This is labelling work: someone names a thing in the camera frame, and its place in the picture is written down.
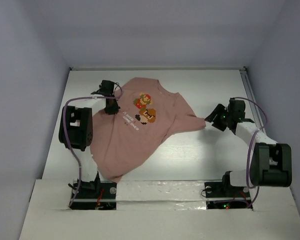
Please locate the pink pixel-print t-shirt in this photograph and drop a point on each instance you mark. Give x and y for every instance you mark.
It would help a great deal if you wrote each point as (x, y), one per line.
(148, 115)

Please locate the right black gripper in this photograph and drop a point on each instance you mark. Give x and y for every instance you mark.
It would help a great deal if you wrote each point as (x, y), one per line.
(216, 123)

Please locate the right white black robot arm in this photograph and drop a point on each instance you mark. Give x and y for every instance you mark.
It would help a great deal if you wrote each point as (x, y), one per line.
(268, 163)

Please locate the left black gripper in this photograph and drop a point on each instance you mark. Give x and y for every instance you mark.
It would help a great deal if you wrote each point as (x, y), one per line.
(114, 110)

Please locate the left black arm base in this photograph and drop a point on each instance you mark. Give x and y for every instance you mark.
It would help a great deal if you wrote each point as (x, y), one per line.
(103, 198)

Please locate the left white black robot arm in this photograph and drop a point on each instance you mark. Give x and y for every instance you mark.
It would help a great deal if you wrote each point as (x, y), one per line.
(76, 130)

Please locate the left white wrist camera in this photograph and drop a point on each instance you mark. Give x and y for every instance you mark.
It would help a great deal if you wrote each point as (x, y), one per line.
(98, 95)

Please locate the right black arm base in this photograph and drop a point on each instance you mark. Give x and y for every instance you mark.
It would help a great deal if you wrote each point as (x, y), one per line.
(220, 197)

